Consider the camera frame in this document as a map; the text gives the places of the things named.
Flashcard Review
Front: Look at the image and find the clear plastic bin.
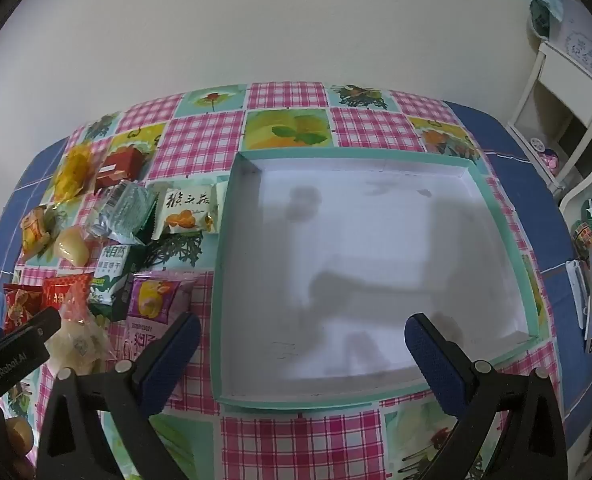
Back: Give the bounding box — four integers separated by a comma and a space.
210, 149, 547, 408

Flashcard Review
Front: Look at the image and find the person's left hand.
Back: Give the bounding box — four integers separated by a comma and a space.
3, 417, 36, 480

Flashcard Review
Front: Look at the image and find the clear packet of pale sweets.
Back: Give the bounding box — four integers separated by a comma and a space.
43, 285, 127, 376

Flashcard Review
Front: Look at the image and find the purple snack packet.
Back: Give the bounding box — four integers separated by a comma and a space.
123, 270, 199, 366

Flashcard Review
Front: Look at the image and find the red brown snack box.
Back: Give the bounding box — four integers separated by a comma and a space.
93, 146, 149, 188

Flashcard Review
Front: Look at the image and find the green and white snack packet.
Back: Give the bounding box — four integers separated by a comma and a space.
87, 242, 147, 321

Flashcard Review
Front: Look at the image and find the red packet with gold pattern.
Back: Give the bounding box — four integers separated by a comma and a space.
41, 274, 94, 321

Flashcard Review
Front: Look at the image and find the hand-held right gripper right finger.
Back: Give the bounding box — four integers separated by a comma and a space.
405, 312, 569, 480

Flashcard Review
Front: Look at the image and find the clear wrapped pastry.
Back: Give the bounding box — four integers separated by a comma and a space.
87, 180, 159, 246

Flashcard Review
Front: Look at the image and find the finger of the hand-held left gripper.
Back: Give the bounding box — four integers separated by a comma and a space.
0, 307, 62, 357

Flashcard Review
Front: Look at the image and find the teal cloth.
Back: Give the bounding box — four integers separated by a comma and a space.
528, 0, 572, 38

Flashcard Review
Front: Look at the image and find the red packet with picture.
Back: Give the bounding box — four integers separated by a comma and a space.
2, 282, 47, 333

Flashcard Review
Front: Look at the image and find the yellow bread packet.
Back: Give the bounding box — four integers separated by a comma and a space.
51, 141, 102, 201

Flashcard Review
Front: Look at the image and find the clear packet with yellow bun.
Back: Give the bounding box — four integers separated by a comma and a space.
53, 226, 97, 267

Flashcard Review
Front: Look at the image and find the orange snack packet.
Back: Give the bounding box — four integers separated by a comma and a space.
20, 205, 62, 261

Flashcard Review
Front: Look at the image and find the white wooden furniture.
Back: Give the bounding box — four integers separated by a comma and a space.
506, 40, 592, 226

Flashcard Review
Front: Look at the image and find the small pink item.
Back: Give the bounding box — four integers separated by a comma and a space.
542, 149, 563, 177

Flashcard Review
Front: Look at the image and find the checkered fruit print tablecloth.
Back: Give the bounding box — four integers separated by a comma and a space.
3, 81, 592, 480

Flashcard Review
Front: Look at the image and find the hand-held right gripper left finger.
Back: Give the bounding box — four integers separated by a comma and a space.
36, 311, 203, 480

